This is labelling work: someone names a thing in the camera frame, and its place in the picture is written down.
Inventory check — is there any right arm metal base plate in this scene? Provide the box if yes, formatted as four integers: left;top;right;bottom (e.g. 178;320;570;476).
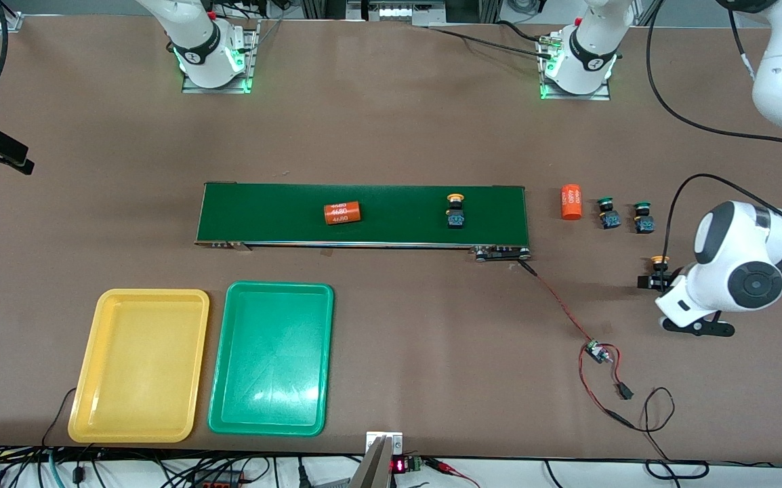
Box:
182;20;260;94

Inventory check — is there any thin black looped cable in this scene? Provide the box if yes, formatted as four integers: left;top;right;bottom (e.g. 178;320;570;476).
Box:
635;388;709;481

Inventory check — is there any black cable across table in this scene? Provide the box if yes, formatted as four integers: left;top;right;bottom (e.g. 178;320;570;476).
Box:
425;26;558;60

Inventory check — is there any green push button switch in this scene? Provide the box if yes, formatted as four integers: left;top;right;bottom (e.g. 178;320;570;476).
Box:
596;197;622;230
633;201;656;235

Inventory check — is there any metal equipment rack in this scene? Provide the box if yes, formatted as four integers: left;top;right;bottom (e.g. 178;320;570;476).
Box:
300;0;500;26

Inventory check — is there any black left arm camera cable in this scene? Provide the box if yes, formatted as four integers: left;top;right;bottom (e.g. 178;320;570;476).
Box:
646;0;782;272

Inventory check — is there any red alligator clip lead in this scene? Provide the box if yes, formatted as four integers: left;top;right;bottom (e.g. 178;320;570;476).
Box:
425;457;481;488

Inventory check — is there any green plastic tray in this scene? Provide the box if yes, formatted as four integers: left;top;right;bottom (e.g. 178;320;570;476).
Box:
208;281;335;436

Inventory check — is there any black red power strip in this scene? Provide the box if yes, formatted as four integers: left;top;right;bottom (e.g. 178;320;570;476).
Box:
191;471;246;488

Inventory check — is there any yellow plastic tray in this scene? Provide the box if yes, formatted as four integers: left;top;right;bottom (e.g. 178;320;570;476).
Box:
68;289;210;444

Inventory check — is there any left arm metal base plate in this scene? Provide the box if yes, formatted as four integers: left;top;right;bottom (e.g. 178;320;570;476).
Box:
539;30;612;101

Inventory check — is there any orange cylinder white 4680 print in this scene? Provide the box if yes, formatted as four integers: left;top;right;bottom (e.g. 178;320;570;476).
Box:
324;201;363;226
560;184;583;221

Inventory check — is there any green conveyor belt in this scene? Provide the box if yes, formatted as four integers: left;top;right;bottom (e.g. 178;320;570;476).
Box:
194;182;533;262

